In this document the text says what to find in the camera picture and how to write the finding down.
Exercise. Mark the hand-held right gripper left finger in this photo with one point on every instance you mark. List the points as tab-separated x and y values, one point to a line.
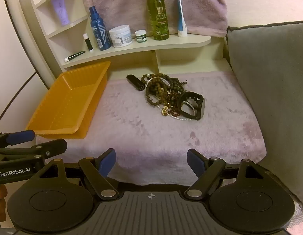
108	162

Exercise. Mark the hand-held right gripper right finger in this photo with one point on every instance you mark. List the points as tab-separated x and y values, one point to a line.
194	162

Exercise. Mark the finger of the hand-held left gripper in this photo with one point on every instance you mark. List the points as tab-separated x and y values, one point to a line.
52	146
20	137

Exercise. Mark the orange plastic tray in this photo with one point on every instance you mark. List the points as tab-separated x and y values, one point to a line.
68	102

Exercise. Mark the black smartwatch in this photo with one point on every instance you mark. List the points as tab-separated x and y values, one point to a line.
199	105

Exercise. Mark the black cylindrical case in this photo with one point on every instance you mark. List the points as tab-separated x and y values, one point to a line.
136	82

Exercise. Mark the pink fluffy mat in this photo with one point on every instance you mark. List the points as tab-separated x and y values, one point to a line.
141	134

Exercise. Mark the dark green slim tube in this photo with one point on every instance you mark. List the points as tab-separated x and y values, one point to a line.
75	55

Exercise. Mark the white lip balm stick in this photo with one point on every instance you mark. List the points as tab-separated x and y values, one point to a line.
88	42

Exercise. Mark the grey cushion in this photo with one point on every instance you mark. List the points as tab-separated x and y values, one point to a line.
271	78

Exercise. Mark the blue spray bottle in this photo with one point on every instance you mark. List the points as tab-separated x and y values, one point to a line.
99	33

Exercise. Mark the cream wooden shelf unit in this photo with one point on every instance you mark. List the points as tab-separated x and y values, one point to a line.
151	45

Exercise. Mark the white cream jar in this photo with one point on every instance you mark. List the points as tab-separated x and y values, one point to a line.
121	36

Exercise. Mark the small green-labelled jar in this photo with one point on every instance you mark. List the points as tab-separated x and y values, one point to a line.
141	37

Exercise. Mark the purple cosmetic tube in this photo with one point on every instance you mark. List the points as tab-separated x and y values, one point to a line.
60	11

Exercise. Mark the blue and white tube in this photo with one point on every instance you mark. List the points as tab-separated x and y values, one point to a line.
181	19

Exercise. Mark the green spray bottle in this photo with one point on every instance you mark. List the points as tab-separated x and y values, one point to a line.
157	17

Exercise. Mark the pink hanging towel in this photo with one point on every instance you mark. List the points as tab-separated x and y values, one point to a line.
122	0

